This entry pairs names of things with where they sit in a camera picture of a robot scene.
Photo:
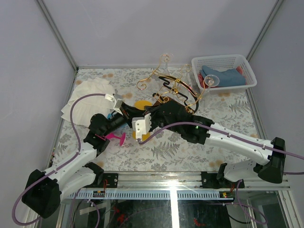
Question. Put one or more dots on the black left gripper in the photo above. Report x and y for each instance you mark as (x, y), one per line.
(132, 111)

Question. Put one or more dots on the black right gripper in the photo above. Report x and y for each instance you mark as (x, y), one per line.
(153, 109)

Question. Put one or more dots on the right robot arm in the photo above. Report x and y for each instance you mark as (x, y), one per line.
(266, 159)

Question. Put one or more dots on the pink plastic wine glass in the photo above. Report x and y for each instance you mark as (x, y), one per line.
(113, 136)

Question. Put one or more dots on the gold wire wine glass rack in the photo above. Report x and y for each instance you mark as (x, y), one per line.
(177, 87)

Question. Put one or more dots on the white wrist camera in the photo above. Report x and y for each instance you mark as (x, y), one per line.
(141, 127)
(116, 101)

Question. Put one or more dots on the blue cloth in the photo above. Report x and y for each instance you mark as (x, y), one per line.
(228, 77)

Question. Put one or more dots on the yellow plastic goblet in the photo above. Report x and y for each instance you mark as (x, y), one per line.
(140, 105)

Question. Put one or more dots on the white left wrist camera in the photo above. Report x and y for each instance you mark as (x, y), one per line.
(116, 101)

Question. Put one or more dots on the white plastic basket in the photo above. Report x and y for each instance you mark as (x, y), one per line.
(222, 63)

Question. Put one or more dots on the slotted cable duct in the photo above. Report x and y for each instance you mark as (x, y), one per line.
(150, 195)

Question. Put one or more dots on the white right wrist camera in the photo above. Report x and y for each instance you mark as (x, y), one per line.
(141, 127)

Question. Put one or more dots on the white cloth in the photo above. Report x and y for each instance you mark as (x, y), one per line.
(89, 106)

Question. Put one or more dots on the ribbed clear wine glass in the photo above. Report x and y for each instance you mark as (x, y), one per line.
(165, 59)

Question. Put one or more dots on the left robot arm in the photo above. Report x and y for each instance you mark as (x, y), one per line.
(46, 189)

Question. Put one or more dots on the aluminium mounting rail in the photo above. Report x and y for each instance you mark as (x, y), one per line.
(182, 180)

